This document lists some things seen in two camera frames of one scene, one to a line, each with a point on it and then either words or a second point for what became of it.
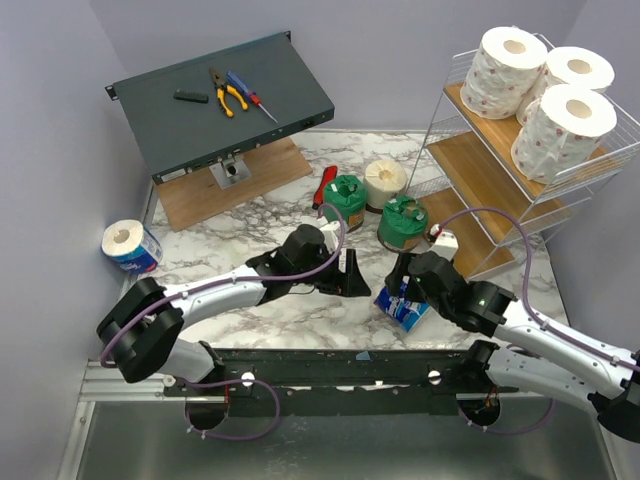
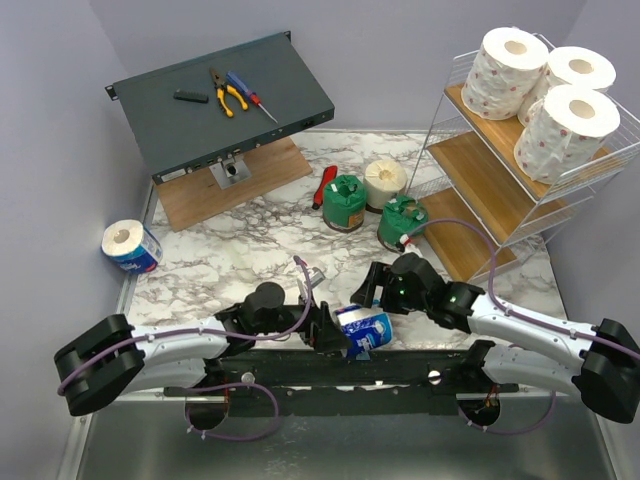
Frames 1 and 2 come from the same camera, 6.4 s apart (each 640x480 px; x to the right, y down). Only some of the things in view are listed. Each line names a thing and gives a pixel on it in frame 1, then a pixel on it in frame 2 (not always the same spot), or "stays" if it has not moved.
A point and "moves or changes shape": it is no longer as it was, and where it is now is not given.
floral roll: (502, 71) stays
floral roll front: (574, 66) stays
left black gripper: (349, 283) to (320, 332)
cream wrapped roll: (383, 180) stays
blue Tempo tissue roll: (406, 312) moves or changes shape
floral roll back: (564, 127) stays
